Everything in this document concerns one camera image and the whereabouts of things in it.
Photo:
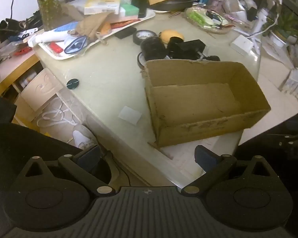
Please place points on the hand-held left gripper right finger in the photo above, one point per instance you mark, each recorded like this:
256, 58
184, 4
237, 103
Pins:
206, 157

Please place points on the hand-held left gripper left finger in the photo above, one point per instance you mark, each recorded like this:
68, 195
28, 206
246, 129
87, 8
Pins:
89, 157

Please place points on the brown cardboard box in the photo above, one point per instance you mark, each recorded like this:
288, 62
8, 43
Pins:
193, 99

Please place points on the small black box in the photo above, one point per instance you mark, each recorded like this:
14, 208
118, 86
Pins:
125, 33

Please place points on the white sneaker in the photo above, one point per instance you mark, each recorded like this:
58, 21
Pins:
83, 135

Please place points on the white paper slip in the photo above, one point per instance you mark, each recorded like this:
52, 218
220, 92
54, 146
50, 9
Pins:
130, 115

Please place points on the black round disc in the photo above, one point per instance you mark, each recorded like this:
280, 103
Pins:
73, 84

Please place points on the beige cabinet drawer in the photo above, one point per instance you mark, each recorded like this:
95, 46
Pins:
41, 88

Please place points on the white flat box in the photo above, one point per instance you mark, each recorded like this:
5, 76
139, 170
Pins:
242, 45

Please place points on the black power adapter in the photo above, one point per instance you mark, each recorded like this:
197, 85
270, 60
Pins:
191, 47

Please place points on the blue oval item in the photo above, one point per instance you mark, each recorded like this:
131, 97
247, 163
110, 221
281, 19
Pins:
75, 45

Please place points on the red packet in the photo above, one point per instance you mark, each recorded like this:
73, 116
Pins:
56, 47

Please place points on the wooden side desk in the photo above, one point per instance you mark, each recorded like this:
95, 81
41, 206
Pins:
15, 65

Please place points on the black cylinder cup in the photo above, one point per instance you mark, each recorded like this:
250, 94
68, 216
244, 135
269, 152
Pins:
175, 43

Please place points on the potted green plant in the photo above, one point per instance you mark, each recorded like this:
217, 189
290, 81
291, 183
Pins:
288, 22

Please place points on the wide black roll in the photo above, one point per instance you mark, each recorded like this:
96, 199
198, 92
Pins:
152, 50

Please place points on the white tube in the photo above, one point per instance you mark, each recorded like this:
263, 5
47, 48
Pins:
52, 36

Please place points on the black tape roll white core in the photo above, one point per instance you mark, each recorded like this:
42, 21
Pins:
136, 39

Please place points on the orange round case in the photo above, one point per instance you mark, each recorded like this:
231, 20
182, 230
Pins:
170, 34

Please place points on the wicker basket tray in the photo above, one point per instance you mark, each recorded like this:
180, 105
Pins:
221, 29

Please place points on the orange packet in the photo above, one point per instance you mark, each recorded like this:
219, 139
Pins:
104, 29

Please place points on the beige cloth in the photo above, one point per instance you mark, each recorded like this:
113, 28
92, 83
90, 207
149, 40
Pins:
92, 24

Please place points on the red printed envelope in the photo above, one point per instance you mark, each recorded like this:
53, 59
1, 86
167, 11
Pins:
119, 24

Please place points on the pile of green packets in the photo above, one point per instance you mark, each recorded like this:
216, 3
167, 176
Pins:
197, 17

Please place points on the black device box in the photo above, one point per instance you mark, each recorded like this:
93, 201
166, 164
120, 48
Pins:
214, 17

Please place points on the white plastic bag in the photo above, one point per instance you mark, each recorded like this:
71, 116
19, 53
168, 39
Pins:
232, 3

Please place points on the green and pink box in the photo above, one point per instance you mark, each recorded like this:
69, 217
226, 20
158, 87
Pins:
129, 11

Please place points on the white plate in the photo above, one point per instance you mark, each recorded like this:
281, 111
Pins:
161, 11

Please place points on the black bag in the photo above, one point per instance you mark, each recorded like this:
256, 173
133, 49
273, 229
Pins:
7, 28

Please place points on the white tray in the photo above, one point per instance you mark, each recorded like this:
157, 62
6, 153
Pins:
150, 14

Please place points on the yellow white medicine box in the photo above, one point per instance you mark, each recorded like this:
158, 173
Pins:
101, 3

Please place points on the black pan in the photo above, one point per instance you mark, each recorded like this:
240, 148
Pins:
176, 4

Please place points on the glass vase with green plant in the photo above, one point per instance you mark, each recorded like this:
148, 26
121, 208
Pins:
46, 2

